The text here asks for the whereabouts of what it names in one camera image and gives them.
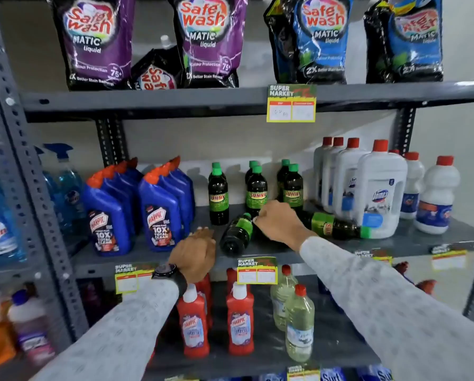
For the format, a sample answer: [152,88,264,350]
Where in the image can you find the clear pale liquid red-capped bottle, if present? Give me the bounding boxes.
[285,284,315,363]
[270,264,299,332]

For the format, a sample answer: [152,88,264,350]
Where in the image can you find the purple detergent pouch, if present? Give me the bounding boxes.
[167,0,249,89]
[46,0,137,91]

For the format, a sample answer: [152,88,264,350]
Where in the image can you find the red toilet cleaner bottle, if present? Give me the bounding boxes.
[226,282,256,357]
[226,267,239,295]
[194,274,214,330]
[177,284,211,360]

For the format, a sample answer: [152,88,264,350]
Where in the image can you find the row of blue toilet cleaner bottles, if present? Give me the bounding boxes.
[82,156,196,257]

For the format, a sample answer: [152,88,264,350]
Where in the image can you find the black detergent pouch with spout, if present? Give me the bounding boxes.
[127,35,185,91]

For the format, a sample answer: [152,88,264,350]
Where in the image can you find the person's left hand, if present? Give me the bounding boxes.
[167,228,218,284]

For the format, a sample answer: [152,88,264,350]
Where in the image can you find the grey metal shelving rack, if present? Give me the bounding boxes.
[0,0,474,381]

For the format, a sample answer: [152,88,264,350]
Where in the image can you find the yellow green price tag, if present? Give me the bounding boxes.
[266,84,317,123]
[353,249,393,267]
[430,243,468,271]
[115,262,159,295]
[286,365,321,381]
[236,256,279,285]

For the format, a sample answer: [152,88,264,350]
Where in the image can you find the person's right forearm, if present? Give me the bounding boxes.
[298,236,474,381]

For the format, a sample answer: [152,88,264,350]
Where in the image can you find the dark cleaner bottle green label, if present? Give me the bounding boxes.
[219,213,262,258]

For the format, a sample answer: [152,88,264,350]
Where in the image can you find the blue glass cleaner spray bottle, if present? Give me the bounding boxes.
[0,148,28,271]
[43,143,88,235]
[34,146,57,205]

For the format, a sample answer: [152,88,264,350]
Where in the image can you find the white purple label cleaner bottle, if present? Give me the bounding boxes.
[7,289,56,368]

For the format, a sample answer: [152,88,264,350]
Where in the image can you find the blue detergent pouch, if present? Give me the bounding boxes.
[292,0,355,85]
[363,1,397,84]
[263,0,302,84]
[388,0,444,83]

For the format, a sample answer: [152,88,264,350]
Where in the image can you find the small round white red-capped bottle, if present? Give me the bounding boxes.
[399,152,426,220]
[415,156,461,235]

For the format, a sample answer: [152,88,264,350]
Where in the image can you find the blue bottle red angled cap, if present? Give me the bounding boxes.
[393,261,411,283]
[415,279,438,297]

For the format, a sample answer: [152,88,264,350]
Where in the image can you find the person's right hand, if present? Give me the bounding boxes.
[253,200,319,253]

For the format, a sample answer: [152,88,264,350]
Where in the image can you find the large white red-capped jug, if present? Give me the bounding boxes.
[321,137,345,214]
[353,139,408,239]
[333,137,369,220]
[313,137,333,208]

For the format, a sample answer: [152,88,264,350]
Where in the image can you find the blue detergent packets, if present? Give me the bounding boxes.
[320,364,393,381]

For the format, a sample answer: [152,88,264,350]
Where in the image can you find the person's left forearm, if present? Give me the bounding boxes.
[30,274,182,381]

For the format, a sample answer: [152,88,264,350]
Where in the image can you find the black wrist watch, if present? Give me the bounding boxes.
[151,264,188,299]

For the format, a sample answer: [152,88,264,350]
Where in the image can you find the row of dark green-capped bottles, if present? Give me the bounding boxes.
[208,159,373,241]

